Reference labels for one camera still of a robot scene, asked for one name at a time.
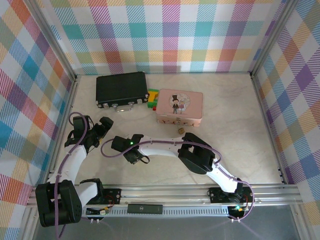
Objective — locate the pink tin box with cartoon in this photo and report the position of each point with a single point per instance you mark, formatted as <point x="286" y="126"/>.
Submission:
<point x="166" y="101"/>

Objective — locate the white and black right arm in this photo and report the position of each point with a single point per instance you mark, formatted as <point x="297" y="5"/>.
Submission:
<point x="162" y="147"/>

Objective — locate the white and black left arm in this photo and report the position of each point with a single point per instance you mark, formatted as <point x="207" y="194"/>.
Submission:
<point x="75" y="160"/>

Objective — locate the chunky green toy block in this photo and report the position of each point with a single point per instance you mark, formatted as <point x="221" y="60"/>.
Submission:
<point x="151" y="104"/>

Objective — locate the red toy block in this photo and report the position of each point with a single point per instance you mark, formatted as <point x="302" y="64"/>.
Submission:
<point x="155" y="108"/>

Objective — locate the yellow toy block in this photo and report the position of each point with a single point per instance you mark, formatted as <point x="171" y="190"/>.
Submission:
<point x="153" y="96"/>

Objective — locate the flat green toy block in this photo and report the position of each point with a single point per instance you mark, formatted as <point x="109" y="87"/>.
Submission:
<point x="153" y="90"/>

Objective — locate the small board with yellow connector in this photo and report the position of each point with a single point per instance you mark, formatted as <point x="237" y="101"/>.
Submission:
<point x="102" y="212"/>

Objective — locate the grey metal sheet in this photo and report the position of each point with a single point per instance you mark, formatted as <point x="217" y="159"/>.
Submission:
<point x="175" y="228"/>

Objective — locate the small board with green light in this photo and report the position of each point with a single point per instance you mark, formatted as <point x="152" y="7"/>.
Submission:
<point x="237" y="209"/>

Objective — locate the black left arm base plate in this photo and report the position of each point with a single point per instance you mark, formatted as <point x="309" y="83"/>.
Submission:
<point x="113" y="196"/>

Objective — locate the aluminium side floor rail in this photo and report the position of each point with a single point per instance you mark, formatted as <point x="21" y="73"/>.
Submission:
<point x="70" y="100"/>
<point x="268" y="125"/>

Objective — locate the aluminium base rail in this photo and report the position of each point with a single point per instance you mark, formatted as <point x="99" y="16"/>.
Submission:
<point x="162" y="193"/>

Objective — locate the black camera bar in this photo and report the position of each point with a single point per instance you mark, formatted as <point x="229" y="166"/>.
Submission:
<point x="145" y="209"/>

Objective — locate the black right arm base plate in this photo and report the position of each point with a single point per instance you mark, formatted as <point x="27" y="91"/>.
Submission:
<point x="217" y="195"/>

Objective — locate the aluminium corner post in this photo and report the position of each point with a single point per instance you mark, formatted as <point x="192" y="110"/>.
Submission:
<point x="272" y="37"/>
<point x="57" y="47"/>

